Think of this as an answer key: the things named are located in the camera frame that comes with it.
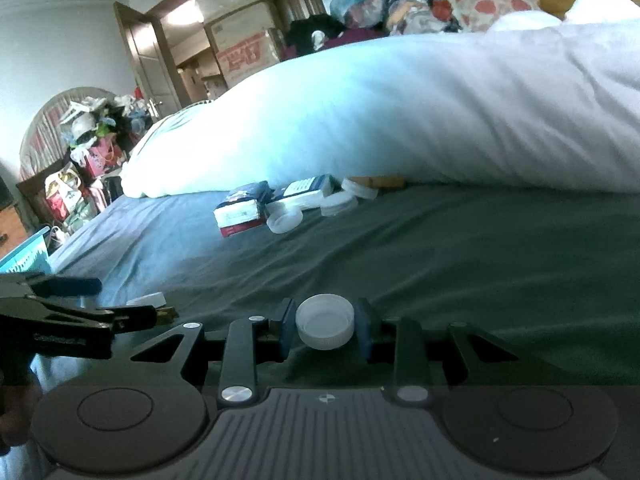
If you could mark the large white pillow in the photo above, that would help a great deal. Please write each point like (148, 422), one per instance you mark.
(400, 110)

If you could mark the arched wicker panel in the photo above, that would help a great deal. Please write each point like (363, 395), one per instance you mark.
(45, 125)

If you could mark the purple cloth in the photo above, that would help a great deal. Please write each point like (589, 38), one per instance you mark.
(350, 40)

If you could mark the pile of colourful bags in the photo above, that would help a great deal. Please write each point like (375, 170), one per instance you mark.
(95, 160)

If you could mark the turquoise plastic basket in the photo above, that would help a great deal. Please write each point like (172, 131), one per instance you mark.
(27, 255)

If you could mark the blue white striped box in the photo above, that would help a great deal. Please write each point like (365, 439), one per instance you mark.
(305, 187)

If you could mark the grey bed sheet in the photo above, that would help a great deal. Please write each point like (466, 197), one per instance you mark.
(450, 270)

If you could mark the brown wooden door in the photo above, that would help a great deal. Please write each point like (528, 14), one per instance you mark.
(150, 65)

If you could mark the wooden cabinet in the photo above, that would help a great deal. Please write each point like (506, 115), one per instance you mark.
(11, 232)

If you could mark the red white blue box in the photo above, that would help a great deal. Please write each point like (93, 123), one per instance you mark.
(240, 212)

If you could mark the floral pillow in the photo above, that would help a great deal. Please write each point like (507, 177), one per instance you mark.
(490, 5)

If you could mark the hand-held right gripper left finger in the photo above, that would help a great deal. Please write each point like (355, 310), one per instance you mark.
(289, 330)

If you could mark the brown wooden block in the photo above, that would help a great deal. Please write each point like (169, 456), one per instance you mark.
(385, 181)
(169, 315)

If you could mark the blue plastic bag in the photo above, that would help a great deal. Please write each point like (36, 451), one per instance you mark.
(357, 2)

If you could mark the plain cardboard box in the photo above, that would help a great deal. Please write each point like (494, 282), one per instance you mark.
(240, 25)

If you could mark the red-printed cardboard box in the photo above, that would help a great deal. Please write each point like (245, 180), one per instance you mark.
(250, 57)

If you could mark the black garment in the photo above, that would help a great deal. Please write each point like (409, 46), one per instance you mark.
(310, 32)

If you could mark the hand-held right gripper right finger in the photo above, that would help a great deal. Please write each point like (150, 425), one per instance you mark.
(367, 332)

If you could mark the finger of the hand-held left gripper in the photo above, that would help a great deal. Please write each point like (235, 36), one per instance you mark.
(135, 316)
(75, 286)

